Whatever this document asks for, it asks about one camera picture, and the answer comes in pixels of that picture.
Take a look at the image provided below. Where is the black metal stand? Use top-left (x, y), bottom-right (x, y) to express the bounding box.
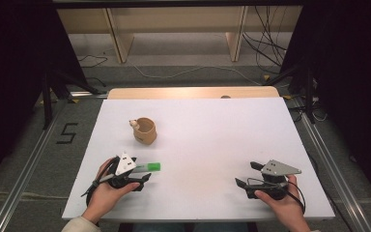
top-left (40, 63), bottom-right (101, 131)
top-left (264, 63), bottom-right (317, 125)

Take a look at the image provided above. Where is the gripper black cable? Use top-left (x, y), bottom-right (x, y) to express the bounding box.
top-left (80, 157), bottom-right (119, 208)
top-left (246, 177), bottom-right (307, 215)

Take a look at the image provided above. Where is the bundle of black cables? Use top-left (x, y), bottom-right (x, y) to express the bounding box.
top-left (242, 5), bottom-right (288, 68)

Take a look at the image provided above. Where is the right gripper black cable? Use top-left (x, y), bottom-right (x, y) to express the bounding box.
top-left (246, 177), bottom-right (307, 215)

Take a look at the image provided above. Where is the white table cover board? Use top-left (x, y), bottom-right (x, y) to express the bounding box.
top-left (61, 97), bottom-right (336, 223)

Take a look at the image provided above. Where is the aluminium floor rail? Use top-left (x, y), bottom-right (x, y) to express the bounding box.
top-left (0, 101), bottom-right (66, 232)
top-left (294, 98), bottom-right (371, 232)

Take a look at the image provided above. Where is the wooden table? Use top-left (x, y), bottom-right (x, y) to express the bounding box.
top-left (107, 85), bottom-right (281, 101)

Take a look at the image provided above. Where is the white floor cable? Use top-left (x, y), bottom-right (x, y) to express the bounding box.
top-left (128, 63), bottom-right (263, 86)

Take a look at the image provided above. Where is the thin black floor cable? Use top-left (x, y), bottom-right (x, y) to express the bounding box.
top-left (78, 53), bottom-right (109, 69)

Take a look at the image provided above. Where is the tan cup with bear figure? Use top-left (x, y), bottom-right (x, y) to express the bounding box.
top-left (128, 117), bottom-right (158, 146)

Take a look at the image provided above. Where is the green capped marker pen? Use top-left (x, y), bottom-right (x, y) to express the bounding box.
top-left (131, 161), bottom-right (161, 174)

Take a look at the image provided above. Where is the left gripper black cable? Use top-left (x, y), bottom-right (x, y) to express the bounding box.
top-left (80, 157), bottom-right (119, 208)

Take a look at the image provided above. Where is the black curtain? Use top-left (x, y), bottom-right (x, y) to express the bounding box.
top-left (279, 0), bottom-right (371, 201)
top-left (0, 0), bottom-right (88, 191)

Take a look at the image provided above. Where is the light wooden shelf unit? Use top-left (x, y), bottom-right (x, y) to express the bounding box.
top-left (57, 5), bottom-right (303, 64)

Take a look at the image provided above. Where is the person's left hand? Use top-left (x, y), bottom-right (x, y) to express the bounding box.
top-left (82, 157), bottom-right (141, 224)

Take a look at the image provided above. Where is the person's right hand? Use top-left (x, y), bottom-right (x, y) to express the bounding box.
top-left (254, 173), bottom-right (307, 229)

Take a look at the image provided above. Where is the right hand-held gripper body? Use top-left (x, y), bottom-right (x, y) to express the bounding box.
top-left (244, 159), bottom-right (303, 201)

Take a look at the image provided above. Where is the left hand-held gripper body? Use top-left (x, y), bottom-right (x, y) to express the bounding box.
top-left (107, 152), bottom-right (143, 191)

